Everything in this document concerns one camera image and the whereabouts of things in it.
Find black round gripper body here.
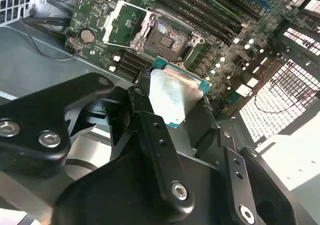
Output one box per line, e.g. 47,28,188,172
51,148,242,225

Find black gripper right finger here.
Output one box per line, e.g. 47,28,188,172
184,97,299,225

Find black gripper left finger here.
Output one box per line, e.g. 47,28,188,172
0,68,196,223

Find silver CPU with green edge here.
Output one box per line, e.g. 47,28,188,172
148,56,213,130

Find metal socket cover frame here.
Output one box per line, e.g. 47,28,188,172
101,0,152,53

